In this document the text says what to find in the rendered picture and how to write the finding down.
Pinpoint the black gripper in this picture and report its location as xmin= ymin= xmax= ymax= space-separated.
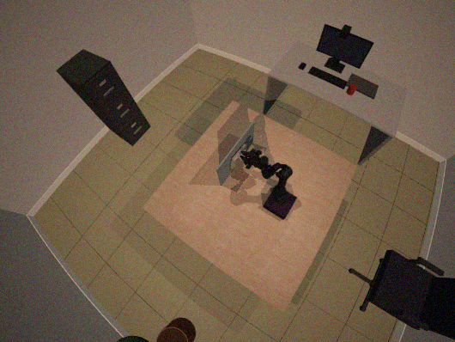
xmin=240 ymin=148 xmax=260 ymax=169

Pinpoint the dark grey flat panel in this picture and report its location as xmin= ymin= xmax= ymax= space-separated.
xmin=216 ymin=121 xmax=255 ymax=185

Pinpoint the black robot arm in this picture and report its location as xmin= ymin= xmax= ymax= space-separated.
xmin=254 ymin=150 xmax=293 ymax=203

